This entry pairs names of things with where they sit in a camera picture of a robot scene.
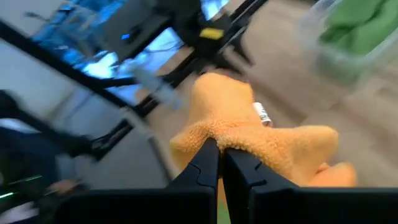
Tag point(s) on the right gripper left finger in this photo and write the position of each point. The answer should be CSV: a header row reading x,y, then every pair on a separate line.
x,y
192,199

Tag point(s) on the green microfiber towel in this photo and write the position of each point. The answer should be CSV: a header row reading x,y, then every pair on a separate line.
x,y
360,28

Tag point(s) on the blue capped water bottle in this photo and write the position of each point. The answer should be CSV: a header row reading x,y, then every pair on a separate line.
x,y
155,85

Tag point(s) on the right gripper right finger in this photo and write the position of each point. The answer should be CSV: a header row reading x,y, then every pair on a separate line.
x,y
280,205

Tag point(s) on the clear plastic bin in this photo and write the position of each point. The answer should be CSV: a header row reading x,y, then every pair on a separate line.
x,y
335,65

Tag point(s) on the person's hand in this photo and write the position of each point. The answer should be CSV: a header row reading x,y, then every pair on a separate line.
x,y
63,186

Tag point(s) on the orange microfiber towel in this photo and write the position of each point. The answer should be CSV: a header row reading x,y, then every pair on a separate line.
x,y
224,102

